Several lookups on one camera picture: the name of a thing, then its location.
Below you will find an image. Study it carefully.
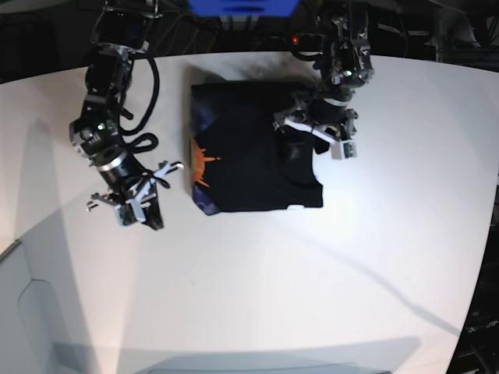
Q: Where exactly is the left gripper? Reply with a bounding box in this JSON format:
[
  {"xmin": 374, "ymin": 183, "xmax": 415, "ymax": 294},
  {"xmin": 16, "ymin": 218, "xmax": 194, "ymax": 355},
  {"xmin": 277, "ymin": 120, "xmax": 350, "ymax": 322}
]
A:
[{"xmin": 274, "ymin": 97, "xmax": 358, "ymax": 159}]

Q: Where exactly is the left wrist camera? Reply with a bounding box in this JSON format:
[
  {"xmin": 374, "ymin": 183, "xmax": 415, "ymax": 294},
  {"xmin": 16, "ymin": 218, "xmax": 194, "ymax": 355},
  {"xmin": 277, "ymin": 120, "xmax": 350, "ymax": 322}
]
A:
[{"xmin": 331, "ymin": 139, "xmax": 357, "ymax": 160}]

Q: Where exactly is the white shirt label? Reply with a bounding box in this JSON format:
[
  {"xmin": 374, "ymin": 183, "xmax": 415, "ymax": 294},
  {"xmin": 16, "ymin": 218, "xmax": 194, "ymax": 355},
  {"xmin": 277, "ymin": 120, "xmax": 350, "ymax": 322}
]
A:
[{"xmin": 286, "ymin": 204, "xmax": 305, "ymax": 210}]

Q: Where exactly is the black T-shirt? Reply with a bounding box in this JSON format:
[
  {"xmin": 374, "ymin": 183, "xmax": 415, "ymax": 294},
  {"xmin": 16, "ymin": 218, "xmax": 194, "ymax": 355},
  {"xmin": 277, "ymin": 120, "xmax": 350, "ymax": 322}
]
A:
[{"xmin": 189, "ymin": 81, "xmax": 323, "ymax": 216}]

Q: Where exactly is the black power strip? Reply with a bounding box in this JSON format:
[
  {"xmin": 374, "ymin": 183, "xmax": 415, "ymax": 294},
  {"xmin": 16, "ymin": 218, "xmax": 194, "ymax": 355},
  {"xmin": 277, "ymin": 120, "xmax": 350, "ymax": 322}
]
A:
[{"xmin": 265, "ymin": 34, "xmax": 324, "ymax": 52}]

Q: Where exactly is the blue box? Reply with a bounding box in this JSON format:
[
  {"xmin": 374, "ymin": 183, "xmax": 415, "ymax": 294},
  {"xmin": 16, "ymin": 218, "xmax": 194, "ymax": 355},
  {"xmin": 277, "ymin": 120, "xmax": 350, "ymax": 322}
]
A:
[{"xmin": 188, "ymin": 0, "xmax": 299, "ymax": 17}]

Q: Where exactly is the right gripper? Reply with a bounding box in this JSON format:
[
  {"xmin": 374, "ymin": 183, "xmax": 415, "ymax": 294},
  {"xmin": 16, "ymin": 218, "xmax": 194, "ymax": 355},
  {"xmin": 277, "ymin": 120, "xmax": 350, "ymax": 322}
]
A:
[{"xmin": 87, "ymin": 153, "xmax": 184, "ymax": 231}]

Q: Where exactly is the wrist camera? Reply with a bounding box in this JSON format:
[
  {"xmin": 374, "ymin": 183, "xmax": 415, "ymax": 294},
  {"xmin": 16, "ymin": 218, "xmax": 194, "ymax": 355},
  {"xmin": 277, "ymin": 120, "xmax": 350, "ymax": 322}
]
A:
[
  {"xmin": 331, "ymin": 139, "xmax": 357, "ymax": 160},
  {"xmin": 113, "ymin": 203, "xmax": 145, "ymax": 227}
]

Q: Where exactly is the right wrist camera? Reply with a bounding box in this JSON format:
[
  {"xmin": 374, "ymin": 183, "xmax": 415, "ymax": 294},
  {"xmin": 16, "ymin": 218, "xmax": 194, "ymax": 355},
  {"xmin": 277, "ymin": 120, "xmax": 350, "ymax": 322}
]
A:
[{"xmin": 113, "ymin": 203, "xmax": 145, "ymax": 227}]

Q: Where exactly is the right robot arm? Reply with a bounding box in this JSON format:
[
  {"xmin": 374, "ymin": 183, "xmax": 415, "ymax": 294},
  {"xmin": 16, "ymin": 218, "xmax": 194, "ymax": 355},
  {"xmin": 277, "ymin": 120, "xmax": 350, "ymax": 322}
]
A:
[{"xmin": 69, "ymin": 1, "xmax": 183, "ymax": 231}]

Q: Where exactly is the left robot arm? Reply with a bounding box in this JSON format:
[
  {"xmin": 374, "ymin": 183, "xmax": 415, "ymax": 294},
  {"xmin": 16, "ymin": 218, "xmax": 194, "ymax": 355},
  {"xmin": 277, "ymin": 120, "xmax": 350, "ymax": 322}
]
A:
[{"xmin": 274, "ymin": 1, "xmax": 374, "ymax": 160}]

